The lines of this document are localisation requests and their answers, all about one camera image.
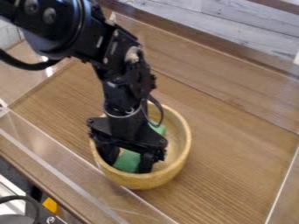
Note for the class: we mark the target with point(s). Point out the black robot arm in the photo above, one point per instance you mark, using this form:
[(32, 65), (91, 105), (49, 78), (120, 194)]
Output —
[(69, 29)]

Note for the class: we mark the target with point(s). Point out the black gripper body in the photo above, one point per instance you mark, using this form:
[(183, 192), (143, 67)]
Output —
[(115, 129)]

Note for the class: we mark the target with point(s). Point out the yellow and black device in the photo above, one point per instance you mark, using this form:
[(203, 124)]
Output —
[(44, 213)]

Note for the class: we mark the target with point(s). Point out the clear acrylic tray wall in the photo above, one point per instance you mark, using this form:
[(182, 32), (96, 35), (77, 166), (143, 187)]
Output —
[(72, 181)]

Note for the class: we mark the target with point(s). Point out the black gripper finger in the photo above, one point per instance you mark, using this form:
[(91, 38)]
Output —
[(146, 164), (108, 152)]

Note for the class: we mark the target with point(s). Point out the brown wooden bowl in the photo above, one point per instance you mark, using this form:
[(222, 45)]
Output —
[(179, 136)]

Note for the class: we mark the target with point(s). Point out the green rectangular block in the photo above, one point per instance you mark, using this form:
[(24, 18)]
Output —
[(128, 162)]

